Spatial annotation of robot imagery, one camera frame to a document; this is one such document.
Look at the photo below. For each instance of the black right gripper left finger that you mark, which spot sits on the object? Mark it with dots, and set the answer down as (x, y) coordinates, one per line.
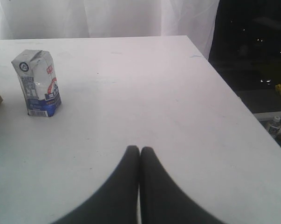
(115, 202)

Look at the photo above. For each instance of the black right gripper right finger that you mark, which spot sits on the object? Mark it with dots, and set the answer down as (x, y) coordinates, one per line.
(161, 199)

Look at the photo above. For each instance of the white plastic storage bin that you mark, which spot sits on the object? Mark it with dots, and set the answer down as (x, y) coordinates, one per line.
(265, 117)

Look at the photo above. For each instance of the white cap bottle near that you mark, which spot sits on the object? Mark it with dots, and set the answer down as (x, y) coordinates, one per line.
(273, 126)

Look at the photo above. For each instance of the small blue white milk carton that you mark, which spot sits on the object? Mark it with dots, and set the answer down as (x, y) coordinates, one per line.
(36, 73)

